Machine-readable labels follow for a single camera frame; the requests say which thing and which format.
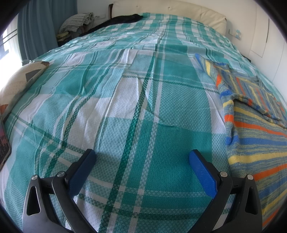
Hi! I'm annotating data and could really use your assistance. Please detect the black garment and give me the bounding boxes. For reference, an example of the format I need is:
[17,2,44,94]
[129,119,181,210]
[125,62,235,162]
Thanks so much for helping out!
[79,14,144,36]

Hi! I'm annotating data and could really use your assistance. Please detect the teal plaid bedspread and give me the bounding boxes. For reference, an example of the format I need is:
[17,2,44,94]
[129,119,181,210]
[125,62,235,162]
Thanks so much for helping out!
[0,12,287,233]

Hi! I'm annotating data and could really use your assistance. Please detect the folded knit blanket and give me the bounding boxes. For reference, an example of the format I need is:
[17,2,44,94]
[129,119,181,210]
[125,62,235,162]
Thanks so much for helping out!
[59,12,95,34]

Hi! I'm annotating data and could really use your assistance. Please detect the smartphone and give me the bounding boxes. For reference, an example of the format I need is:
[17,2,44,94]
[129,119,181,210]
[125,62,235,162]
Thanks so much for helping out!
[0,119,12,167]

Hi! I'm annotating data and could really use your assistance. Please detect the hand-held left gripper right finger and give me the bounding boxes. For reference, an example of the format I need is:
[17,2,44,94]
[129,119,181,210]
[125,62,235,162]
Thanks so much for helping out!
[189,150,263,233]

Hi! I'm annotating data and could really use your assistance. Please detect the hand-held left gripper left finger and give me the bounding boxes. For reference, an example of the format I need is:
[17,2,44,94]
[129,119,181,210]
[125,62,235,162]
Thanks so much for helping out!
[22,148,97,233]

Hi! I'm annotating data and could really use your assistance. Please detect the teal curtain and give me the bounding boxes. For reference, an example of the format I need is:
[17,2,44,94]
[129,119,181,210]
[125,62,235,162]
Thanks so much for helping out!
[17,0,79,61]

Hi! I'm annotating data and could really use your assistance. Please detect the patterned cushion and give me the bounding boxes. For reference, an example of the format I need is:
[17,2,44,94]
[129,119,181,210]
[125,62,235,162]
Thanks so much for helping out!
[0,61,50,119]

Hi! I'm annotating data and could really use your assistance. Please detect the wall socket plate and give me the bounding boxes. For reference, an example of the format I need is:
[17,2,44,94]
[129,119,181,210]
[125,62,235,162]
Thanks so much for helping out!
[229,28,243,39]

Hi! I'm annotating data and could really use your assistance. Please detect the white wardrobe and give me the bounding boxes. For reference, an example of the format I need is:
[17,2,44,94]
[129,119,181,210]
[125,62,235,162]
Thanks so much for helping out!
[249,11,287,83]

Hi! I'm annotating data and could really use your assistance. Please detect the window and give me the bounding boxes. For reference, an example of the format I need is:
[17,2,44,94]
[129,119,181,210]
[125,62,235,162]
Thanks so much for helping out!
[0,29,23,65]

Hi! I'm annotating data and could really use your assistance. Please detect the cream padded headboard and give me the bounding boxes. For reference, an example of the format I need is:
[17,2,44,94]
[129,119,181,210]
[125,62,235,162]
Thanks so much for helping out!
[112,0,227,34]

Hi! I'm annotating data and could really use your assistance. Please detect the striped knit sweater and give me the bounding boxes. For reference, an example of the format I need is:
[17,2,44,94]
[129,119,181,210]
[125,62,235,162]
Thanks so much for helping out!
[194,53,287,229]

